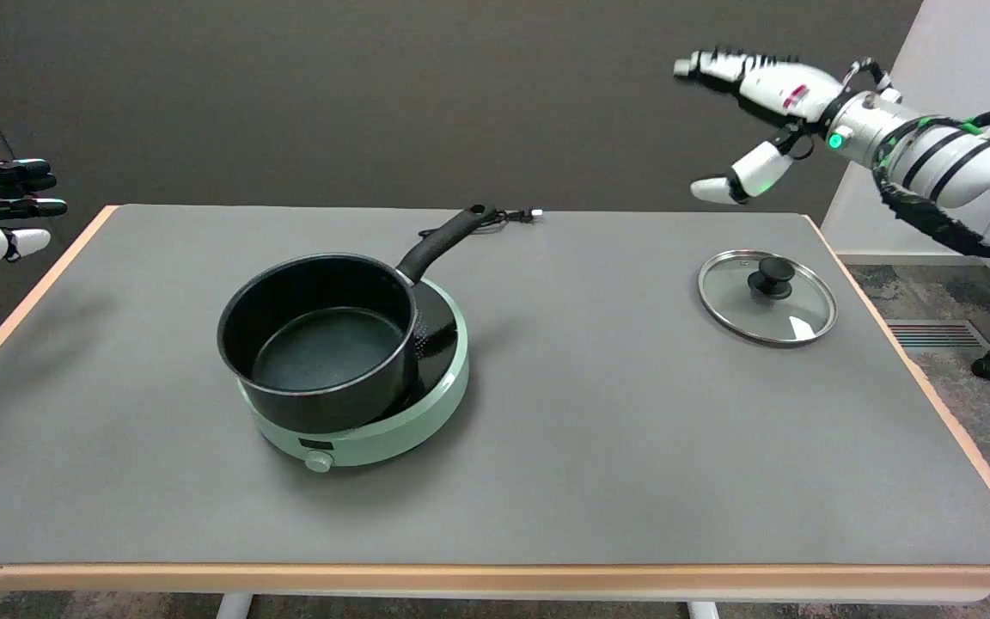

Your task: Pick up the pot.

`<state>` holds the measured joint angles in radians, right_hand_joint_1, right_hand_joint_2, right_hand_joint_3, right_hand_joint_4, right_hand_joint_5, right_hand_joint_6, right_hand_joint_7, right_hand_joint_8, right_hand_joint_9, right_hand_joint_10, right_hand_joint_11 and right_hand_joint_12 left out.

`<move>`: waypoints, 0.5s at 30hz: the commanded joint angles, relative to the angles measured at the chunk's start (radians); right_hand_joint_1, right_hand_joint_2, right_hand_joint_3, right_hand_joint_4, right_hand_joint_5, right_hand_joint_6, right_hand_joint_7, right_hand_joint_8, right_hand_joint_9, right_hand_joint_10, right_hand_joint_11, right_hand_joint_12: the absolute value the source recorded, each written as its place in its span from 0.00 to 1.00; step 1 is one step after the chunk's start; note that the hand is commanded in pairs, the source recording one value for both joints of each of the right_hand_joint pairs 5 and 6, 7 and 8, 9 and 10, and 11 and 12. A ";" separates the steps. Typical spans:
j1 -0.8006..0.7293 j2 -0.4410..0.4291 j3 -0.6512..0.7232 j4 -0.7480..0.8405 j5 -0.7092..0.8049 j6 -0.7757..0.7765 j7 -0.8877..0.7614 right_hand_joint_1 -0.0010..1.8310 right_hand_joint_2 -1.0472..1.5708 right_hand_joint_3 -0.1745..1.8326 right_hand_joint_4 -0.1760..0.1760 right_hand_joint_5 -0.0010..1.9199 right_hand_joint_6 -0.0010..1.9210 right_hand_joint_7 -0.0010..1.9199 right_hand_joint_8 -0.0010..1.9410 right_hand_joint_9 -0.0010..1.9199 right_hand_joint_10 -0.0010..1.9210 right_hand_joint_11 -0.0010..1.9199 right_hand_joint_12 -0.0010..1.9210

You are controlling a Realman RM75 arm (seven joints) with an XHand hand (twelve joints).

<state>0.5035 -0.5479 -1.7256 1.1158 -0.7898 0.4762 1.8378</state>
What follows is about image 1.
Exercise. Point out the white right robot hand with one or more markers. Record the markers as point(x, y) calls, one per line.
point(783, 86)

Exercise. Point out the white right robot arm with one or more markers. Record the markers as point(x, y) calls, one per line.
point(959, 163)

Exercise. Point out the glass lid with black knob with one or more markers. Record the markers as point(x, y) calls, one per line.
point(736, 301)

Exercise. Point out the floor vent grille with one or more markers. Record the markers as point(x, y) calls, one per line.
point(933, 335)

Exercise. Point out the grey table mat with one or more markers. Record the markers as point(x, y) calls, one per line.
point(589, 430)

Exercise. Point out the green induction cooker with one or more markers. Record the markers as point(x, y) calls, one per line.
point(375, 438)

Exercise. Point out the white table leg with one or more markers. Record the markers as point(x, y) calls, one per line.
point(235, 607)
point(703, 611)

